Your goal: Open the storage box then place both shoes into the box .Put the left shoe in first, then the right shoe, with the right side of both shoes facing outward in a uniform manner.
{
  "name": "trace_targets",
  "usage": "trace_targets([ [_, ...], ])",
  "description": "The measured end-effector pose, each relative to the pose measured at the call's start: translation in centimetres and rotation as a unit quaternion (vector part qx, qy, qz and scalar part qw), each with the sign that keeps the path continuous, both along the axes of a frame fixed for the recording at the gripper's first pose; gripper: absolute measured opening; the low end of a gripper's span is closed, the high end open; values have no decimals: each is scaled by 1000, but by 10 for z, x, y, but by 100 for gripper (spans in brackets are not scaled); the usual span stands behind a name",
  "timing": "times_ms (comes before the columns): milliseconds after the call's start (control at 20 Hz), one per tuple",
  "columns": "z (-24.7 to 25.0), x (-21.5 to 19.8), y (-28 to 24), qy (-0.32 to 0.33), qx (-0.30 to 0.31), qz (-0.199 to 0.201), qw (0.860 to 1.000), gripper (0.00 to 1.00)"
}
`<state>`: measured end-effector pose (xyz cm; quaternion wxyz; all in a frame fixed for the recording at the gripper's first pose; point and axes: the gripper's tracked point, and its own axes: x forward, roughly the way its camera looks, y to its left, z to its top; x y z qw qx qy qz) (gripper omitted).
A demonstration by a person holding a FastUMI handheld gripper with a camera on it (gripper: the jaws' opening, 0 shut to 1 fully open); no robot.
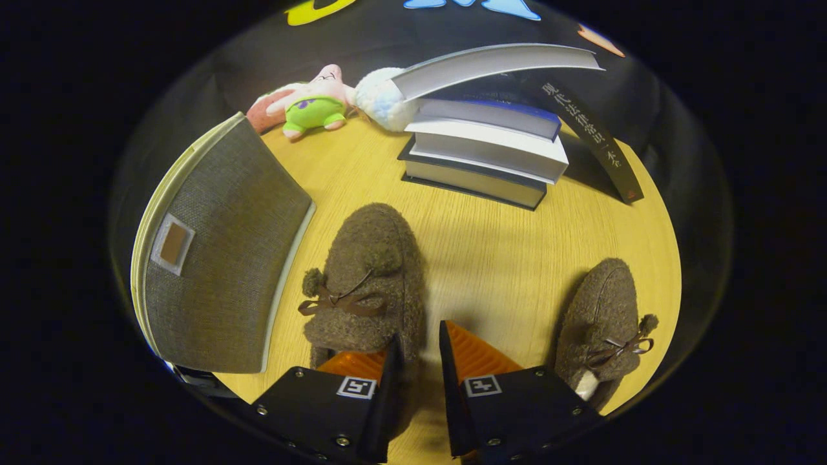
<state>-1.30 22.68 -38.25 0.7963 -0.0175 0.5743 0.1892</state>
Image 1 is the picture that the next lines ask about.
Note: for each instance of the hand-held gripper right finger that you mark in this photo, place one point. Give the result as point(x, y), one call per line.
point(455, 413)

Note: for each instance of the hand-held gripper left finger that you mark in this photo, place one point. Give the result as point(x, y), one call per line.
point(387, 413)

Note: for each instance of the brown fuzzy shoe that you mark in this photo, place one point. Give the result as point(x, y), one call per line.
point(375, 258)
point(601, 303)

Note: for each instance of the grey fabric storage box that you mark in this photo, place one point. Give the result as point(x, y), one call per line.
point(226, 258)

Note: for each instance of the dark grey book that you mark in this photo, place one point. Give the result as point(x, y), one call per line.
point(478, 181)

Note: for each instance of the thick white book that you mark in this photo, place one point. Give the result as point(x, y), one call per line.
point(491, 148)

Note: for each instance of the blue cover book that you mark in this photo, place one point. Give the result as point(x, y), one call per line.
point(491, 113)

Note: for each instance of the black hardcover book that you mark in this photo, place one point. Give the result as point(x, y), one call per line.
point(594, 135)

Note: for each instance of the pink starfish plush toy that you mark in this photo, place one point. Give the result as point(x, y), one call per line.
point(316, 110)

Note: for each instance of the white fluffy plush toy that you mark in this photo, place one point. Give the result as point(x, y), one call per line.
point(381, 100)

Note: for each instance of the watermelon slice plush toy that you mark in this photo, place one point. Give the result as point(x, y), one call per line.
point(258, 116)

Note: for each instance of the white book with rocket cover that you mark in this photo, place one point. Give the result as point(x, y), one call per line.
point(491, 61)

